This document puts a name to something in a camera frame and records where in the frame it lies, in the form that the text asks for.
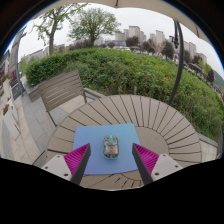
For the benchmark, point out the distant high-rise buildings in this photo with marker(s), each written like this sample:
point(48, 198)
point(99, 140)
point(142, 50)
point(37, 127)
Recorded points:
point(133, 31)

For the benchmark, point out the round leafy tree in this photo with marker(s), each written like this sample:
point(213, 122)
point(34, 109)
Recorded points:
point(93, 23)

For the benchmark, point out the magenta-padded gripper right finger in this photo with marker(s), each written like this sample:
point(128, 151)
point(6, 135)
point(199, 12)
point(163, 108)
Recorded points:
point(146, 159)

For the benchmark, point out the green hedge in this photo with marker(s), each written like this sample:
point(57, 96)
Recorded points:
point(126, 71)

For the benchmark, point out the grey slatted outdoor chair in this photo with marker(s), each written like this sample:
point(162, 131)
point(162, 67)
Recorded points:
point(60, 88)

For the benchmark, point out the dark curved parasol pole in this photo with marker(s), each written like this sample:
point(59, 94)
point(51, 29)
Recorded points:
point(180, 63)

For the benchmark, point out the blue mouse pad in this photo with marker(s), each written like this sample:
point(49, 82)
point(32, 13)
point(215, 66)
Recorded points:
point(100, 163)

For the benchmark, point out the bare-trunked leaning tree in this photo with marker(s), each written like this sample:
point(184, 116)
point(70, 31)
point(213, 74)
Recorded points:
point(51, 36)

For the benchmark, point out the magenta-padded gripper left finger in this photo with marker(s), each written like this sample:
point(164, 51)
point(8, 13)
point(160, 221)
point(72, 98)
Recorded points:
point(76, 159)

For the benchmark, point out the transparent green computer mouse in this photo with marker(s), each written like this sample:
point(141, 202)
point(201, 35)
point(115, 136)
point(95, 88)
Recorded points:
point(111, 147)

